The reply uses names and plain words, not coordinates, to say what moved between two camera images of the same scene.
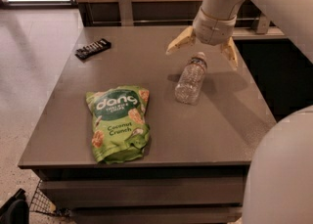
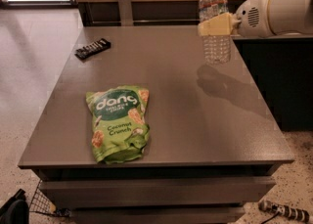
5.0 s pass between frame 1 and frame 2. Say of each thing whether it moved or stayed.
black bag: stayed
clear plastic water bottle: moved
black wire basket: stayed
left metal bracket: stayed
